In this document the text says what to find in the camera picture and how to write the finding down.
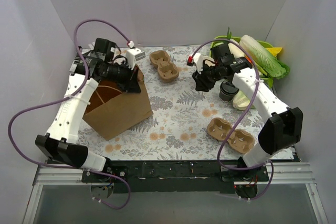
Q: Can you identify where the black takeout coffee cup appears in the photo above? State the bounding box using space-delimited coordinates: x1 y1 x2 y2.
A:
219 81 239 102

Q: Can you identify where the brown paper bag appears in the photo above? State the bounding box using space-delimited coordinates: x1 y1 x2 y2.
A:
83 71 153 141

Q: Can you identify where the brown pulp cup carrier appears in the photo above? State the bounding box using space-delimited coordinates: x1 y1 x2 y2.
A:
150 50 180 83
206 118 255 154

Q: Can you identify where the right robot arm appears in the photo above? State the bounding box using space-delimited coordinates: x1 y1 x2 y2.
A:
186 39 303 181

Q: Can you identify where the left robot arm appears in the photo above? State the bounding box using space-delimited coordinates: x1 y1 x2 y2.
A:
35 38 145 182

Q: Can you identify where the white radish toy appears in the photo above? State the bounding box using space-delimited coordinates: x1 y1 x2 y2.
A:
228 38 245 59

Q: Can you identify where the green vegetable tray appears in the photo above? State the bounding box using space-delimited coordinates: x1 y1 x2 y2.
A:
213 36 276 84

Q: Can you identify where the white paper cup stack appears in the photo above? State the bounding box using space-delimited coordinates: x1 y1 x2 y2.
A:
232 90 250 111

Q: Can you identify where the floral patterned table mat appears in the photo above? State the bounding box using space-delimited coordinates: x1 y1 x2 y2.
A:
67 46 294 161

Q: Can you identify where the napa cabbage toy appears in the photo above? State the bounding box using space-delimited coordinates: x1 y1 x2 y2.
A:
239 35 290 79

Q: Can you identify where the yellow pepper toy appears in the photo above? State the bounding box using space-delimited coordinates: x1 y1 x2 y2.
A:
266 47 282 58

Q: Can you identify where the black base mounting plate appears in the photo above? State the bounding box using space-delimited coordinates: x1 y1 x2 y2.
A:
81 161 271 195

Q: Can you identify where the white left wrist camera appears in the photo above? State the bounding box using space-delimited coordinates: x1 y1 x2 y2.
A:
125 48 145 70

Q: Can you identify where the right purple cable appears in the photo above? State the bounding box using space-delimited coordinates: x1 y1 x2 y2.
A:
187 38 275 201

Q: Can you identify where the purple cable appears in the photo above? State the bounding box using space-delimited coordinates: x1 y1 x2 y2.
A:
187 38 275 201
8 19 135 211

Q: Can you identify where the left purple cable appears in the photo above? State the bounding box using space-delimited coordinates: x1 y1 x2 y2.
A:
8 19 135 211

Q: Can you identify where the aluminium frame rail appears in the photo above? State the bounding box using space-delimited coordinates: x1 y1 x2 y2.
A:
24 162 328 223

